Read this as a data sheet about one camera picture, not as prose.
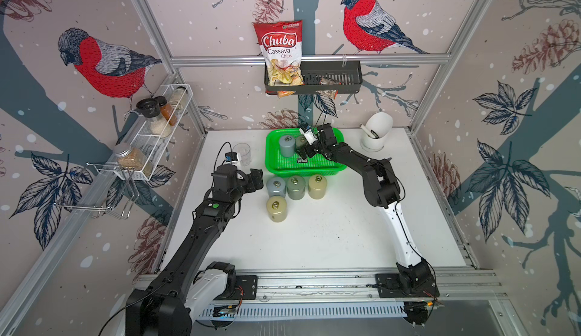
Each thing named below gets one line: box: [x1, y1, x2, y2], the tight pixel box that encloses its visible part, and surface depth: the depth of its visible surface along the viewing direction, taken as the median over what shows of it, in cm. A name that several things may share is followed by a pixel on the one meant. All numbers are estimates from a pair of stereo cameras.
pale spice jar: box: [169, 86, 188, 111], surface depth 87 cm
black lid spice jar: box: [136, 98, 173, 139], surface depth 73 cm
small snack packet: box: [315, 89, 339, 100], surface depth 92 cm
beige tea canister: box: [266, 195, 288, 223], surface depth 86 cm
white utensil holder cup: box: [360, 111, 394, 152], surface depth 109 cm
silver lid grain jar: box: [112, 142, 148, 172], surface depth 61 cm
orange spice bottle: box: [154, 95, 178, 127], surface depth 77 cm
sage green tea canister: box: [285, 174, 306, 201], surface depth 92 cm
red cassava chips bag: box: [252, 19, 305, 99], surface depth 85 cm
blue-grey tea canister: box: [266, 176, 287, 197], surface depth 92 cm
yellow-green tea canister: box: [307, 174, 328, 200], surface depth 93 cm
